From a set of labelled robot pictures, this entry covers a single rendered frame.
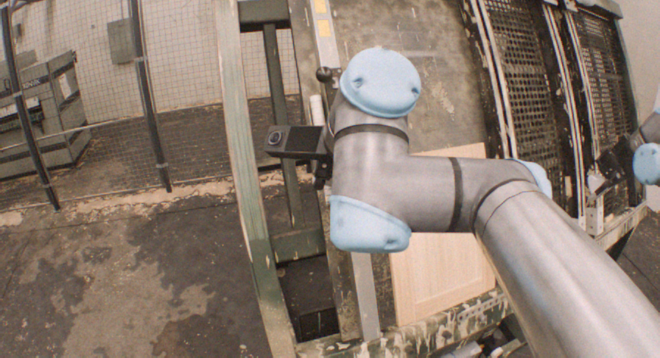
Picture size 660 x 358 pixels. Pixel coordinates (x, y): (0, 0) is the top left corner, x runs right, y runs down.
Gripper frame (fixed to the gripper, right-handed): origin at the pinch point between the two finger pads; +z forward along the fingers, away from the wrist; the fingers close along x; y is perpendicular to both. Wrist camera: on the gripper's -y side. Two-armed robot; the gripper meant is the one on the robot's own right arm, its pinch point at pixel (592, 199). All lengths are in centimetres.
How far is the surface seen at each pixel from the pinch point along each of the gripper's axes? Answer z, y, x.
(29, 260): 194, 86, 309
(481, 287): 42.3, -6.6, 17.9
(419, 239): 30, 12, 40
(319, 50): -1, 55, 62
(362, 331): 39, -8, 61
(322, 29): -4, 60, 61
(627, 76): 6, 59, -124
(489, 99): 8.7, 42.8, 9.5
